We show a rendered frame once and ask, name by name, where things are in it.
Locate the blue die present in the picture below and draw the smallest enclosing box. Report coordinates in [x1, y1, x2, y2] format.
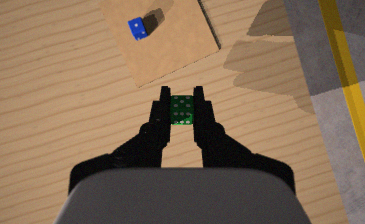
[128, 17, 148, 40]

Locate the green die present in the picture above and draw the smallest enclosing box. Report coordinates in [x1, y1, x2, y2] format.
[170, 95, 194, 125]

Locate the brown flat mat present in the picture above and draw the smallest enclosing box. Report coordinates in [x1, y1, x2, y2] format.
[98, 0, 219, 88]

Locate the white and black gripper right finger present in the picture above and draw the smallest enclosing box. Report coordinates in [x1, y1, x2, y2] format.
[193, 86, 296, 195]

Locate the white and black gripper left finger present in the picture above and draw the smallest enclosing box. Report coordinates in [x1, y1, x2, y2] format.
[68, 86, 171, 196]

